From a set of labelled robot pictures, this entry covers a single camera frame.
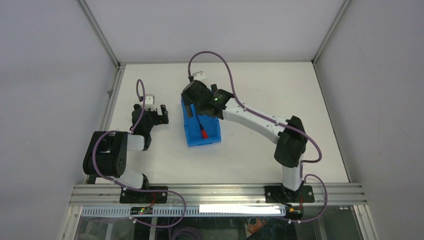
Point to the right aluminium frame post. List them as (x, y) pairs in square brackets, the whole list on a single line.
[(332, 28)]

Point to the white slotted cable duct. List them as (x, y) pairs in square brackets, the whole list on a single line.
[(203, 210)]

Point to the orange object below table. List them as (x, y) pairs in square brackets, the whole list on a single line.
[(254, 224)]

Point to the aluminium frame post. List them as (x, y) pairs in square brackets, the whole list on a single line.
[(86, 10), (332, 28)]

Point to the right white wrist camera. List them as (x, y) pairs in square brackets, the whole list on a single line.
[(200, 76)]

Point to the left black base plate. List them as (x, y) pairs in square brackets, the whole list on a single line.
[(143, 196)]

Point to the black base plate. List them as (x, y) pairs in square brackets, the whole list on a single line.
[(143, 196), (283, 195)]

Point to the aluminium front rail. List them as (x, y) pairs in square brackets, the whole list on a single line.
[(334, 194)]

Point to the red black screwdriver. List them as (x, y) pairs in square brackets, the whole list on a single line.
[(204, 134)]

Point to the blue plastic bin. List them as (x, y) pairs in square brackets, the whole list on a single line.
[(192, 130)]

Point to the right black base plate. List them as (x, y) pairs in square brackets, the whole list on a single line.
[(283, 195)]

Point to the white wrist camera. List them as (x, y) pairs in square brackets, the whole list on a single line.
[(200, 76), (149, 102)]

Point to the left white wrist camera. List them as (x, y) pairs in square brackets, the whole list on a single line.
[(149, 102)]

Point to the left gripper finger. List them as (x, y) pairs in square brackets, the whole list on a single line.
[(162, 115), (137, 107)]

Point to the left aluminium frame post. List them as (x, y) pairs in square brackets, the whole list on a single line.
[(86, 10)]

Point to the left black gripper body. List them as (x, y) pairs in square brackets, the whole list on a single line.
[(153, 120)]

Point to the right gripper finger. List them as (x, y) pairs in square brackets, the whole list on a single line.
[(214, 88), (189, 111)]

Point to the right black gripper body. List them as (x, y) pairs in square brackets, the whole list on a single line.
[(198, 110)]

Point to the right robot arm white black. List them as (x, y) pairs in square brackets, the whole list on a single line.
[(288, 138)]

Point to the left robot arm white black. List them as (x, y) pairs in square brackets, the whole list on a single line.
[(106, 155)]

